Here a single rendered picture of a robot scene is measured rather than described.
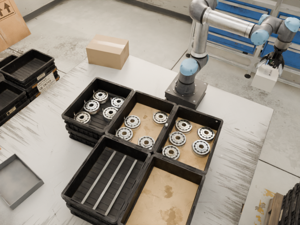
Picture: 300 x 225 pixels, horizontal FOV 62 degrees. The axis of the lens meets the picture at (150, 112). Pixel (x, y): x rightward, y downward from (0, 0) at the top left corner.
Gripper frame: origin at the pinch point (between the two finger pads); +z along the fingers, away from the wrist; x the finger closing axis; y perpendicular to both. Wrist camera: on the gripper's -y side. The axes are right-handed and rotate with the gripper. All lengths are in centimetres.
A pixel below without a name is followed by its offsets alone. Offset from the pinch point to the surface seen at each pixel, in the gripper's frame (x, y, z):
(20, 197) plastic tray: -90, 127, 35
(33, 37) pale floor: -305, -58, 112
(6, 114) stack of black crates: -178, 77, 70
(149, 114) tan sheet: -56, 47, 28
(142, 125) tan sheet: -56, 57, 28
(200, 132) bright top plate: -22, 45, 25
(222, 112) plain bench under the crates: -16.1, 6.7, 40.8
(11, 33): -319, -37, 99
